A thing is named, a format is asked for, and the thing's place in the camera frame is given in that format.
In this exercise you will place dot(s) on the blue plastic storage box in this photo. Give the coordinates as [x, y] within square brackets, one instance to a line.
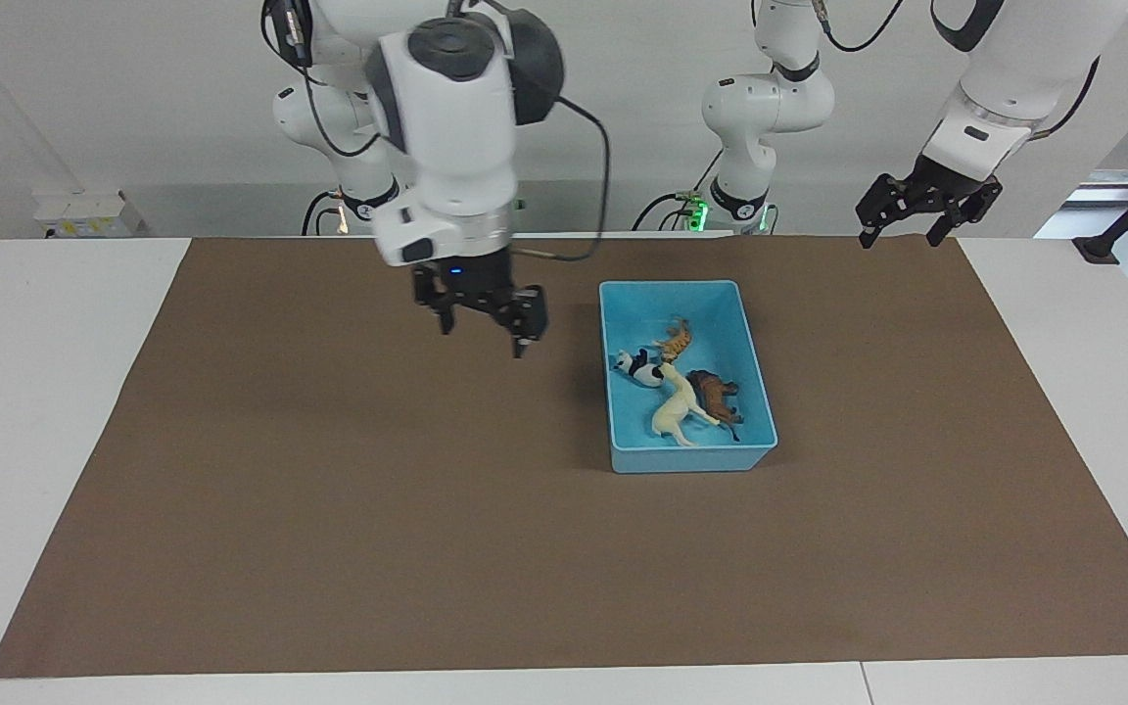
[686, 460]

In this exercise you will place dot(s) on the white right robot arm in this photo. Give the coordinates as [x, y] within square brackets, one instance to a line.
[446, 147]

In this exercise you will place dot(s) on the brown table mat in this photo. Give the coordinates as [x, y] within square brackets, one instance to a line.
[329, 539]

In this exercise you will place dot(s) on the black white panda toy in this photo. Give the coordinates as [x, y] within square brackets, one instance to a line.
[640, 368]

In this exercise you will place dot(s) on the cream white horse toy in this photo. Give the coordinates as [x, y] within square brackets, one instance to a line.
[677, 406]

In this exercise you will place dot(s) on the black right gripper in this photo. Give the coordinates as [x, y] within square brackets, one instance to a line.
[476, 284]

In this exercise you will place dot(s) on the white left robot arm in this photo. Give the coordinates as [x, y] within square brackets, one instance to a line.
[770, 108]

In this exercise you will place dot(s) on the orange tiger toy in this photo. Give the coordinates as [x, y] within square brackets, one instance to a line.
[676, 341]

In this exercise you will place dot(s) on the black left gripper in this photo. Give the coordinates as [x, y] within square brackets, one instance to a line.
[936, 191]

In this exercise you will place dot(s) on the brown lion toy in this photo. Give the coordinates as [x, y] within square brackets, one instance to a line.
[716, 394]

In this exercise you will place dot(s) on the white wall socket box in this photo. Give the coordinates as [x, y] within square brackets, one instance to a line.
[84, 211]

